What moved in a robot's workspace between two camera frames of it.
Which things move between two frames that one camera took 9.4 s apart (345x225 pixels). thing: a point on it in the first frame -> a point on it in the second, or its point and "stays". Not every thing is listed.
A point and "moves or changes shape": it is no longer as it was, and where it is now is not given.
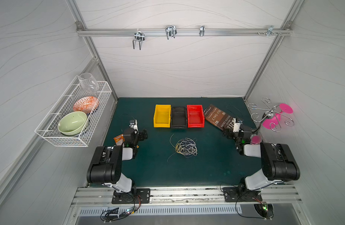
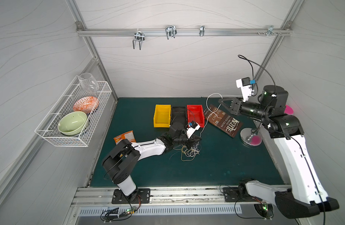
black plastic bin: [178, 118] stays
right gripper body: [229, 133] -> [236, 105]
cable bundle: [186, 147] moves or changes shape
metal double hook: [138, 36] stays
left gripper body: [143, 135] -> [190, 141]
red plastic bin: [195, 116] stays
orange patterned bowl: [87, 104] stays
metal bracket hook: [270, 31] stays
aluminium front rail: [101, 197] stays
